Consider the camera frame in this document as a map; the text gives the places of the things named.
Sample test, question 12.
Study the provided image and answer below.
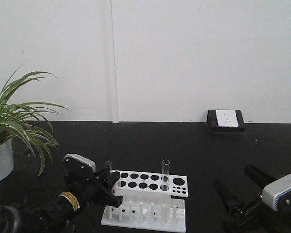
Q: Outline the short glass test tube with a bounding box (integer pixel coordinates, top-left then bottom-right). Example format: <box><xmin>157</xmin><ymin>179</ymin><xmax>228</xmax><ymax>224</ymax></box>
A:
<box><xmin>105</xmin><ymin>161</ymin><xmax>112</xmax><ymax>173</ymax></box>

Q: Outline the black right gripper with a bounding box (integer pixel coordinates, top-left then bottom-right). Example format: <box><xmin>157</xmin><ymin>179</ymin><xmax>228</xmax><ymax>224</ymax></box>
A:
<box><xmin>213</xmin><ymin>164</ymin><xmax>275</xmax><ymax>233</ymax></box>

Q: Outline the long glass test tube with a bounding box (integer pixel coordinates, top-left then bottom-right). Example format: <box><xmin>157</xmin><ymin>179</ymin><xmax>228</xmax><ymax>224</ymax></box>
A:
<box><xmin>162</xmin><ymin>159</ymin><xmax>170</xmax><ymax>191</ymax></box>

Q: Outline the white test tube rack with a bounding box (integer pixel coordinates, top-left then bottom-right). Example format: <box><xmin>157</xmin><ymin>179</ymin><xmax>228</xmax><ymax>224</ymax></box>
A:
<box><xmin>100</xmin><ymin>170</ymin><xmax>189</xmax><ymax>233</ymax></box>

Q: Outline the green spider plant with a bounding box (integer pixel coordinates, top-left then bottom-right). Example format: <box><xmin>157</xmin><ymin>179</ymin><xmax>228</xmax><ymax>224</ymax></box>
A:
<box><xmin>0</xmin><ymin>69</ymin><xmax>66</xmax><ymax>176</ymax></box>

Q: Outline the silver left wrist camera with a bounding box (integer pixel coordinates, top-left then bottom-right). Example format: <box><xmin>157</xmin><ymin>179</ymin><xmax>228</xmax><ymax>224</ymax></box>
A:
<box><xmin>63</xmin><ymin>154</ymin><xmax>96</xmax><ymax>177</ymax></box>

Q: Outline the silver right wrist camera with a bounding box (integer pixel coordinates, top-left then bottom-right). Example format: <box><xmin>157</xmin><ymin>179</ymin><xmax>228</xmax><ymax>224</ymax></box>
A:
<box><xmin>262</xmin><ymin>173</ymin><xmax>291</xmax><ymax>214</ymax></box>

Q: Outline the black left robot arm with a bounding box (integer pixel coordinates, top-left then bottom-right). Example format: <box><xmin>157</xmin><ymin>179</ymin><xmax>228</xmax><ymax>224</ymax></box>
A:
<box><xmin>0</xmin><ymin>168</ymin><xmax>123</xmax><ymax>233</ymax></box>

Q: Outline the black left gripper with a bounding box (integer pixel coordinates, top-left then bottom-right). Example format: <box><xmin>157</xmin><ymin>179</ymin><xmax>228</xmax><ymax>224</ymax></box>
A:
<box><xmin>64</xmin><ymin>168</ymin><xmax>123</xmax><ymax>208</ymax></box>

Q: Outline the white wall socket plate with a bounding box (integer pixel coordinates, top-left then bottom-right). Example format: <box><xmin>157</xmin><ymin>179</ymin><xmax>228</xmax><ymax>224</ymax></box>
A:
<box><xmin>215</xmin><ymin>110</ymin><xmax>239</xmax><ymax>128</ymax></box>

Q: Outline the white plant pot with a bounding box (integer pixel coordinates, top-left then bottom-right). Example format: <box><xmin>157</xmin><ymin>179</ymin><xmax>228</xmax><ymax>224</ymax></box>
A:
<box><xmin>0</xmin><ymin>139</ymin><xmax>14</xmax><ymax>181</ymax></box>

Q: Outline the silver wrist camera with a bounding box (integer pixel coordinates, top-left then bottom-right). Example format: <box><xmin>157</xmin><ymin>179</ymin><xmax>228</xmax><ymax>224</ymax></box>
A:
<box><xmin>63</xmin><ymin>154</ymin><xmax>96</xmax><ymax>177</ymax></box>
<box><xmin>262</xmin><ymin>173</ymin><xmax>291</xmax><ymax>214</ymax></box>

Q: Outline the black socket box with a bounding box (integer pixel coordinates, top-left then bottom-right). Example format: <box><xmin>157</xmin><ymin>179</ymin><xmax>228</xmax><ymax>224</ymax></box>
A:
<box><xmin>206</xmin><ymin>109</ymin><xmax>245</xmax><ymax>133</ymax></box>

